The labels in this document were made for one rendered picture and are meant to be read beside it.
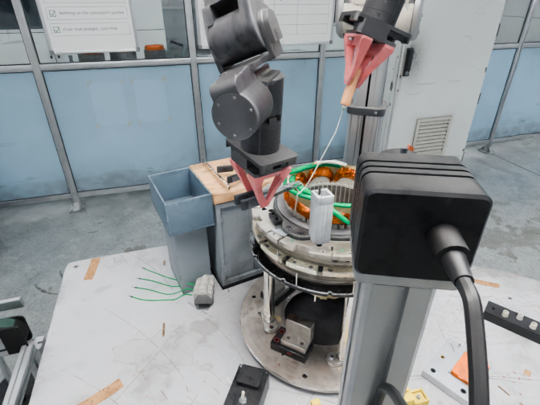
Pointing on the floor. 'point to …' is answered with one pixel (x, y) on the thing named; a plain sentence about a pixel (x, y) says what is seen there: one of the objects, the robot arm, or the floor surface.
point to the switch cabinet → (439, 77)
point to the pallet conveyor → (21, 331)
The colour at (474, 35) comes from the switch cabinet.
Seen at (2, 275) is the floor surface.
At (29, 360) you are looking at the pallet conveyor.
